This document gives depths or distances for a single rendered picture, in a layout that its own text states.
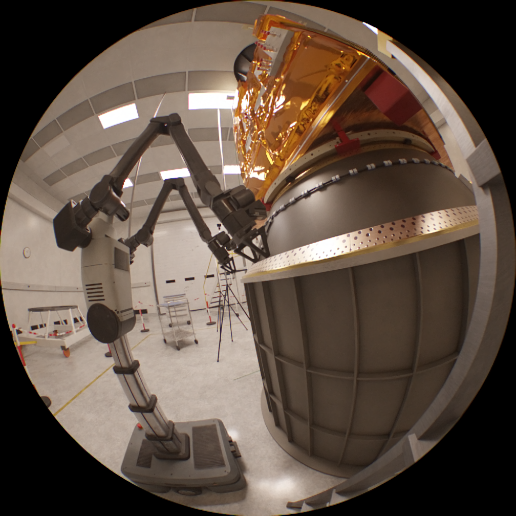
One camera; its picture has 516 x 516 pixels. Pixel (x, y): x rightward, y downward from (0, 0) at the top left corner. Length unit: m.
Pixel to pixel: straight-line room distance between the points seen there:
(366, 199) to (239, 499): 1.51
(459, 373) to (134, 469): 1.22
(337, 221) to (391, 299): 0.30
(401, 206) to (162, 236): 8.94
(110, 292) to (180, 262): 7.85
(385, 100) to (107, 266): 1.12
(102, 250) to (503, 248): 0.87
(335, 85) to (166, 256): 8.57
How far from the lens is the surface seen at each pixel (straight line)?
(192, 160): 0.56
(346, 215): 0.57
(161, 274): 8.65
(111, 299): 0.68
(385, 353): 0.56
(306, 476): 1.22
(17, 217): 7.76
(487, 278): 0.21
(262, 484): 1.23
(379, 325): 0.52
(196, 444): 1.16
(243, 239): 0.39
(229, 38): 4.13
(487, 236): 0.21
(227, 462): 1.04
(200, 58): 4.21
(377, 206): 0.58
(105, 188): 0.57
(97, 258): 0.69
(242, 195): 0.49
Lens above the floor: 1.16
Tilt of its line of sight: 7 degrees up
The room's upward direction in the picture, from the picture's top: 10 degrees counter-clockwise
